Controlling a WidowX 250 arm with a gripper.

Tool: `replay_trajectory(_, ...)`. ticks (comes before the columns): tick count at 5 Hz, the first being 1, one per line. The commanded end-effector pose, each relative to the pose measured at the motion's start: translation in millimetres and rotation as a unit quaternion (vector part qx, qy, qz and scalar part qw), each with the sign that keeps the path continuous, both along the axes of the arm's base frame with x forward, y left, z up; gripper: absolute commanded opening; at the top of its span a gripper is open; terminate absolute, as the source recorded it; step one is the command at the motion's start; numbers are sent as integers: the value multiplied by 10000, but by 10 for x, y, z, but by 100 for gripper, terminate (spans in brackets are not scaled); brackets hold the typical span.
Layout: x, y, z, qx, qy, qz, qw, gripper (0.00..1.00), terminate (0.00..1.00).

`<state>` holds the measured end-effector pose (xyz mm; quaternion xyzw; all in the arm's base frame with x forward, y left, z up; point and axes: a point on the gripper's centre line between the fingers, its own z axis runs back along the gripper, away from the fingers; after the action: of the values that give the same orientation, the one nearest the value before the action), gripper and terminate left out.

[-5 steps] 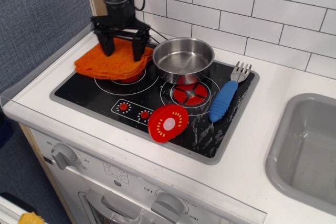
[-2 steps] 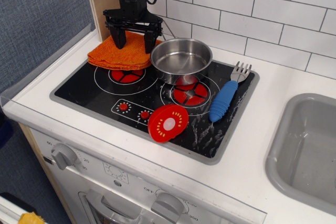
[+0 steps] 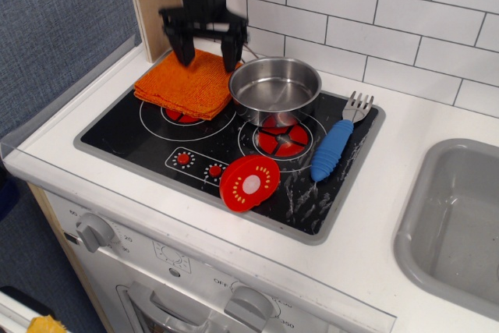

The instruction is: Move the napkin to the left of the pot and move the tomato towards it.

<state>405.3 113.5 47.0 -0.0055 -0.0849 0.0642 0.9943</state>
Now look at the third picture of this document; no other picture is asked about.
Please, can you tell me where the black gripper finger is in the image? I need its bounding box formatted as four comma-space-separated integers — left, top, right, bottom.
221, 34, 246, 73
168, 33, 195, 66

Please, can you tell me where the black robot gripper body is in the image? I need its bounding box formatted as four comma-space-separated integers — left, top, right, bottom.
159, 0, 248, 41

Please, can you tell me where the orange napkin cloth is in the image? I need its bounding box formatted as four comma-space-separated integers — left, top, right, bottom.
134, 49, 232, 120

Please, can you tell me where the stainless steel pot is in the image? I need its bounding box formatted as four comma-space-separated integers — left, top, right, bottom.
228, 57, 322, 128

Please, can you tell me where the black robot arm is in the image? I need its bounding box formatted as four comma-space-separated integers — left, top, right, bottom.
159, 0, 248, 73

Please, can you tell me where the red toy tomato half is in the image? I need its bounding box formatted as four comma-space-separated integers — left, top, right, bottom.
219, 155, 281, 212

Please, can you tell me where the black toy stovetop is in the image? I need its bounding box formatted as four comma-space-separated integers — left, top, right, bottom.
75, 90, 385, 244

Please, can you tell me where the grey left oven knob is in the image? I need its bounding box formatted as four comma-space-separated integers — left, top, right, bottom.
76, 213, 115, 253

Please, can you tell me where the grey oven knob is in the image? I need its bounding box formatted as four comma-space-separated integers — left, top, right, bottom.
76, 213, 115, 253
224, 286, 274, 332

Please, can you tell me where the white toy oven front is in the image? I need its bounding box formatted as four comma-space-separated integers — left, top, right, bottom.
47, 193, 395, 332

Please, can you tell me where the grey right oven knob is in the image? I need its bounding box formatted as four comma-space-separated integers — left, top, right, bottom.
224, 286, 274, 332

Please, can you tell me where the grey sink basin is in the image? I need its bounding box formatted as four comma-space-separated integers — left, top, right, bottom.
394, 139, 498, 320

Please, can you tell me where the yellow cloth at corner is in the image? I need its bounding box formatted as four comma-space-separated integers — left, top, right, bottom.
27, 315, 67, 333

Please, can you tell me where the blue handled toy fork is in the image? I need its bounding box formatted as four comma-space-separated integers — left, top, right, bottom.
310, 91, 373, 182

